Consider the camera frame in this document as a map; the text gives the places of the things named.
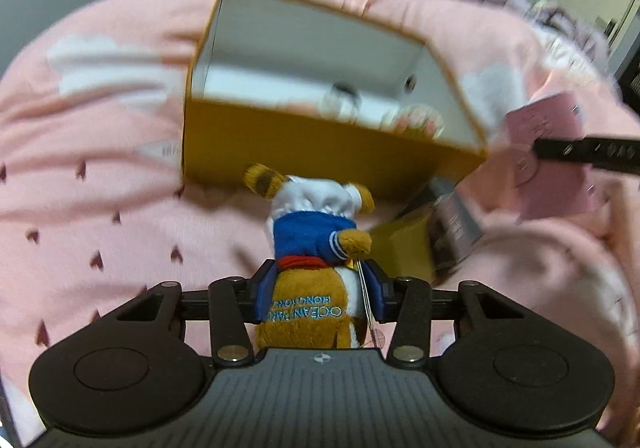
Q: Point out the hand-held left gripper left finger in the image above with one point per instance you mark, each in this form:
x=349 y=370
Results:
x=266 y=295

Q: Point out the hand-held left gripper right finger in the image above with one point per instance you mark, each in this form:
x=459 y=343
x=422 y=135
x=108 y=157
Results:
x=378 y=298

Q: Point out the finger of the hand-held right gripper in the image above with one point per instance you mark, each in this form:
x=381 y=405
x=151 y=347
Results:
x=585 y=151

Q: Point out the brown plush toy blue jacket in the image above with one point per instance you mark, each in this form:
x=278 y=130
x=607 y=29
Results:
x=307 y=233

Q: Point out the yellow cardboard box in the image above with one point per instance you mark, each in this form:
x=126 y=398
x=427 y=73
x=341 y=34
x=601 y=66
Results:
x=320 y=152

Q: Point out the small yellow box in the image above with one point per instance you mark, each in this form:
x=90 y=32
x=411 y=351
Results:
x=405 y=250

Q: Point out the small grey box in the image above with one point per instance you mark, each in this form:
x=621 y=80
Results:
x=452 y=228

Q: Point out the purple clothing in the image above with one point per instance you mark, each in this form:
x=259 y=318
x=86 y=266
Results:
x=565 y=12

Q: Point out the small pink plush toy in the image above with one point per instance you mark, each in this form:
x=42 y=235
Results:
x=415 y=120

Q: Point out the small white plush toy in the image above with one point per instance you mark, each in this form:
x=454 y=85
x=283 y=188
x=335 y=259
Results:
x=341 y=100

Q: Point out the pink printed blanket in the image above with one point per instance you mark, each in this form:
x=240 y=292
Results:
x=100 y=177

